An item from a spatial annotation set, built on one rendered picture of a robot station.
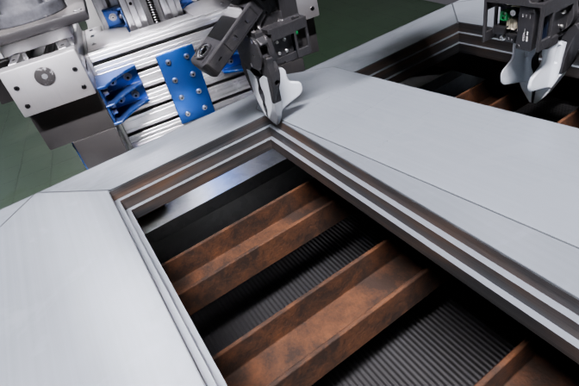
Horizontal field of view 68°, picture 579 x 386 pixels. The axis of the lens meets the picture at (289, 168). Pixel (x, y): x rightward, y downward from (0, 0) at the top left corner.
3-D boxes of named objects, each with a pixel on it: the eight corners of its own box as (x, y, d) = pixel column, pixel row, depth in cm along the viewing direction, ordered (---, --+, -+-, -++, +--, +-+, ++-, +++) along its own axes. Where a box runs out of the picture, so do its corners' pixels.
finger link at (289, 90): (312, 117, 66) (301, 60, 61) (280, 133, 64) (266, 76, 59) (301, 111, 69) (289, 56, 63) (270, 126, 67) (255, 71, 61)
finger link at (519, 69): (489, 108, 58) (494, 42, 53) (517, 91, 60) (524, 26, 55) (510, 115, 55) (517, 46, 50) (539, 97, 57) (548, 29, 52)
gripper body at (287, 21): (314, 57, 61) (298, -34, 54) (263, 79, 58) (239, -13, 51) (285, 47, 67) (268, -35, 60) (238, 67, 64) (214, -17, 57)
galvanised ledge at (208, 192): (536, 34, 124) (538, 23, 122) (94, 276, 79) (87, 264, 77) (476, 24, 139) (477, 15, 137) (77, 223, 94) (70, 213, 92)
